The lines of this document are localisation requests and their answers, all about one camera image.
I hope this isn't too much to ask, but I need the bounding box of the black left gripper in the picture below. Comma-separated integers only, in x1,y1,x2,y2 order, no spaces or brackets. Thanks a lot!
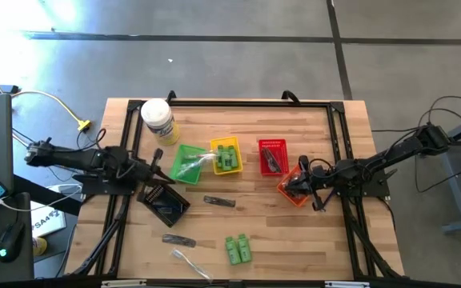
134,147,177,201

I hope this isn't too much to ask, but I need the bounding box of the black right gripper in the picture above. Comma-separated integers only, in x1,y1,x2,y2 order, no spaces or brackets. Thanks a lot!
284,154,339,213

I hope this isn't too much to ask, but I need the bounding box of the black shower cap bag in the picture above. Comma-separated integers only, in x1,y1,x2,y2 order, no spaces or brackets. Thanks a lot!
283,178,300,197
287,188,307,203

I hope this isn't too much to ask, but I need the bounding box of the orange plastic basket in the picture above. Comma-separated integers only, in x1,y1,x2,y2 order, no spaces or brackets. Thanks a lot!
276,163,310,208

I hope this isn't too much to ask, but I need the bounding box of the green plastic basket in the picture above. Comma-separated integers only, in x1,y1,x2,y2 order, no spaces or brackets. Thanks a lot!
169,143,209,186

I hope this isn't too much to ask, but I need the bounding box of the black plastic basket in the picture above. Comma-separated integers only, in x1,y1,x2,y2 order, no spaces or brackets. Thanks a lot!
136,182,191,229

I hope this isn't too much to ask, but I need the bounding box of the red plastic basket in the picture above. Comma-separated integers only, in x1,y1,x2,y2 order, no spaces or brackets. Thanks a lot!
259,139,291,178

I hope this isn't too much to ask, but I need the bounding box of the yellow Lysol wipes canister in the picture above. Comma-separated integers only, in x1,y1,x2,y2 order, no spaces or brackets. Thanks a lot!
140,98,181,146

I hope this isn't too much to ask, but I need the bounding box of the yellow plastic basket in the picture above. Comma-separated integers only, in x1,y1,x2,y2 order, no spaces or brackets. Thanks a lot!
209,136,243,176

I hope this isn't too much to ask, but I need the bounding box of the silver aluminium bar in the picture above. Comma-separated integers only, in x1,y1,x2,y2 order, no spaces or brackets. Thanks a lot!
101,280,148,288
324,281,371,288

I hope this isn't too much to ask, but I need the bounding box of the white printed box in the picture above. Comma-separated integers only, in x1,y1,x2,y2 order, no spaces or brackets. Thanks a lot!
30,199,68,239

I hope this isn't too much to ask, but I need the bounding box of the small yellow container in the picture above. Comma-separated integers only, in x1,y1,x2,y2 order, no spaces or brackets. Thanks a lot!
32,236,49,257

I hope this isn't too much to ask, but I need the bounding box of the blue-grey metal table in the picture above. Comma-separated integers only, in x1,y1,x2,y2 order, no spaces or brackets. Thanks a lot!
415,110,461,235

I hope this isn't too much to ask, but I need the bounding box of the black computer mouse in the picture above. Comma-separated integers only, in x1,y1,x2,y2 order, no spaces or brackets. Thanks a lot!
0,219,26,264

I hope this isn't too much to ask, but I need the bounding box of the black side desk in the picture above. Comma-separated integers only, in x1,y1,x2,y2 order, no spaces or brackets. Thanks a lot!
0,174,84,283

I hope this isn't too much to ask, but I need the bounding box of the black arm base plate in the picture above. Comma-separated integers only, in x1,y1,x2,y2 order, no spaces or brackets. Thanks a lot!
72,175,138,197
331,166,392,198

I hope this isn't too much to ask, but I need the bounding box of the yellow cable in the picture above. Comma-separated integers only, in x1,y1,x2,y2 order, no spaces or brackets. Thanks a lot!
10,90,92,133
11,134,31,149

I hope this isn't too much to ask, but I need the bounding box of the white charging cable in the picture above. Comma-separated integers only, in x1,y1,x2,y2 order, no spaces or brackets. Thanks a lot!
0,184,84,213

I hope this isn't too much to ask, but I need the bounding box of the black floor cable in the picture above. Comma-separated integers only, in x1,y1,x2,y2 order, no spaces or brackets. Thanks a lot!
370,94,461,195

